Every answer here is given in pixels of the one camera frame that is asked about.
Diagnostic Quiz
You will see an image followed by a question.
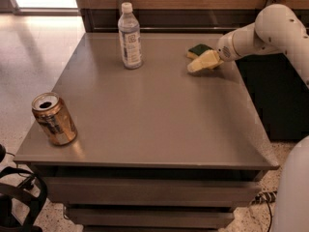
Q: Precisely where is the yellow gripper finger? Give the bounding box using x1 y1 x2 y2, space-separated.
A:
187 49 223 73

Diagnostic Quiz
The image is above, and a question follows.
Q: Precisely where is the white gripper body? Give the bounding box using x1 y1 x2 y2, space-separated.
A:
216 34 239 62

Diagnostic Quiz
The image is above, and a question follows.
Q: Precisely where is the green and yellow sponge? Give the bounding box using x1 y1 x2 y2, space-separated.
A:
186 43 211 59

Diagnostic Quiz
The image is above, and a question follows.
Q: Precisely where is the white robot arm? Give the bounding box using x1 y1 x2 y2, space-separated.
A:
187 4 309 232

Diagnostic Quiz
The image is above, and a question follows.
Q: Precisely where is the orange soda can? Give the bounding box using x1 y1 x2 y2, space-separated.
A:
32 92 77 146

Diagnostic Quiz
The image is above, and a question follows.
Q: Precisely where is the clear plastic water bottle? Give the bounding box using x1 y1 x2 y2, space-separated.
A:
118 2 142 70

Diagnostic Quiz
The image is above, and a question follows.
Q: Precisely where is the grey drawer cabinet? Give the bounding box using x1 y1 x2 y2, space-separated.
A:
15 33 278 232

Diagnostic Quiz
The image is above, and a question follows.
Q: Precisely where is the white power strip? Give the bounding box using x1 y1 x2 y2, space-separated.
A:
251 190 277 205

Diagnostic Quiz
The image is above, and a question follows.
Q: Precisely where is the upper grey drawer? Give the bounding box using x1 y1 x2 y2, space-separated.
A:
44 177 260 207

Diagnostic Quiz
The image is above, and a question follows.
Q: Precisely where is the grey drawer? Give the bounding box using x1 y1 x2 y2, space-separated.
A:
66 209 234 229
44 177 260 207

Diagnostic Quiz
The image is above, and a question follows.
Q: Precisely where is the lower grey drawer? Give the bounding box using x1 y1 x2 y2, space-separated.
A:
66 209 234 229

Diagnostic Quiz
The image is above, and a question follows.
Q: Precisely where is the black chair base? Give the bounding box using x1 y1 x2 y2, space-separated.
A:
0 143 48 232

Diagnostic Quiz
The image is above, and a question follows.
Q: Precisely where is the right metal wall bracket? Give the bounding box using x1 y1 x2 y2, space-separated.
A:
265 0 282 7

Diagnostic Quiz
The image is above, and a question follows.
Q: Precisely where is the black power cable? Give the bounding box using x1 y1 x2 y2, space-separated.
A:
264 200 274 232

